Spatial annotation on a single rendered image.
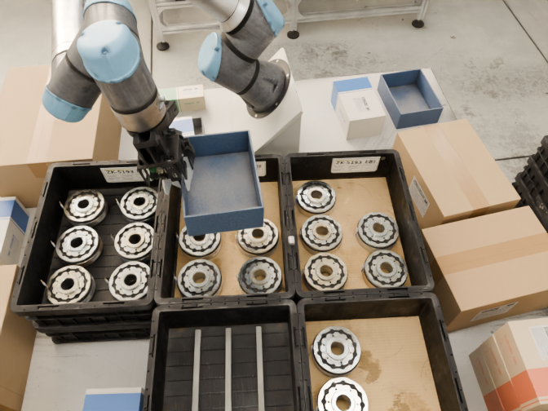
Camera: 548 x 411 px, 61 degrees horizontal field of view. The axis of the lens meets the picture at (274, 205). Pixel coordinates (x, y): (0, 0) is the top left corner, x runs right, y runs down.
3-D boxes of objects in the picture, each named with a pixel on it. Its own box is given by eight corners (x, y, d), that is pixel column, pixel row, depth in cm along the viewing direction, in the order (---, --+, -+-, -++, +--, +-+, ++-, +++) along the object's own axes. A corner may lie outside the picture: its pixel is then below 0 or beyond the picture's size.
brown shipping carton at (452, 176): (386, 166, 146) (396, 131, 133) (448, 153, 149) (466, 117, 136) (426, 247, 130) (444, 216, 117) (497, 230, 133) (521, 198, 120)
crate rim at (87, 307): (53, 168, 120) (49, 162, 118) (169, 163, 120) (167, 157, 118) (12, 316, 97) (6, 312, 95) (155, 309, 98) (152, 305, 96)
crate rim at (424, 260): (283, 159, 121) (284, 152, 119) (395, 154, 122) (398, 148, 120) (295, 302, 99) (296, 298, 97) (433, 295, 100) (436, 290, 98)
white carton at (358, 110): (329, 99, 163) (332, 78, 156) (362, 94, 165) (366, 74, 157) (346, 140, 153) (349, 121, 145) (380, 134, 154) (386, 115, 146)
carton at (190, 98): (136, 117, 158) (131, 104, 153) (136, 104, 162) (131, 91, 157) (205, 109, 161) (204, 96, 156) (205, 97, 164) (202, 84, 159)
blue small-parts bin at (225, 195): (182, 158, 101) (177, 136, 95) (249, 151, 103) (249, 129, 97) (187, 236, 90) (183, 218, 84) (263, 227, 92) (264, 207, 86)
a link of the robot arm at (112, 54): (125, 6, 63) (133, 43, 58) (154, 69, 72) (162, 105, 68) (70, 24, 63) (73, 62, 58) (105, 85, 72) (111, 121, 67)
